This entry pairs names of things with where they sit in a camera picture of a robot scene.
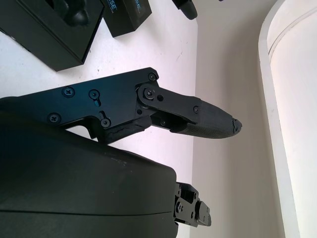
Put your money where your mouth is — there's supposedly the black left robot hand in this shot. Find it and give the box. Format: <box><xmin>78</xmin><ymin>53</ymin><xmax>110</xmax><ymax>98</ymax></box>
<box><xmin>173</xmin><ymin>0</ymin><xmax>198</xmax><ymax>21</ymax></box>

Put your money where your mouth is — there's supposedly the black camera box base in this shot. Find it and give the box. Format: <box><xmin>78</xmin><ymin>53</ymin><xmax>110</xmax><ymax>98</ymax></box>
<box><xmin>0</xmin><ymin>0</ymin><xmax>106</xmax><ymax>72</ymax></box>

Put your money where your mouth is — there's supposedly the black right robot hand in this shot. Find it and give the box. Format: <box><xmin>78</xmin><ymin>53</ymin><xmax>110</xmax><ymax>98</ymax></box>
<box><xmin>0</xmin><ymin>66</ymin><xmax>243</xmax><ymax>238</ymax></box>

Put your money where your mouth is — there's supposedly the white curved container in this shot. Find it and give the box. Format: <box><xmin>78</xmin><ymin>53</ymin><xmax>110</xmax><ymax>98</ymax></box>
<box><xmin>257</xmin><ymin>0</ymin><xmax>317</xmax><ymax>238</ymax></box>

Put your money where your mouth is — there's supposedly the black RealSense box lid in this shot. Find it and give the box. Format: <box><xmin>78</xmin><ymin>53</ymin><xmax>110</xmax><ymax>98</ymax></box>
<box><xmin>103</xmin><ymin>0</ymin><xmax>153</xmax><ymax>38</ymax></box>

